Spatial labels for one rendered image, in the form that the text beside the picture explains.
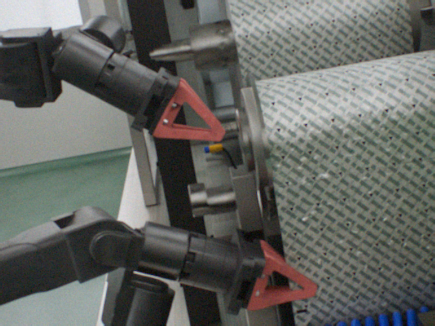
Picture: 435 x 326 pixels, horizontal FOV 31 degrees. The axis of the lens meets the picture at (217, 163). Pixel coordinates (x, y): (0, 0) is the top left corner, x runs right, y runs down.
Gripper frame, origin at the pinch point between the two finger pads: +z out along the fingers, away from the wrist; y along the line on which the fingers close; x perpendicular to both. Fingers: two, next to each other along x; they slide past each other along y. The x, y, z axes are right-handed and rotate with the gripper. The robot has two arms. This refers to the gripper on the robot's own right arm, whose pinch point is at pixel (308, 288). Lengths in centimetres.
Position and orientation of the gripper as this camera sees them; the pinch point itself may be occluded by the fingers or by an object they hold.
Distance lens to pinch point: 90.6
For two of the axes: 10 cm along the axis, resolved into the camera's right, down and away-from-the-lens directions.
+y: 0.6, 2.6, -9.6
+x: 2.8, -9.3, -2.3
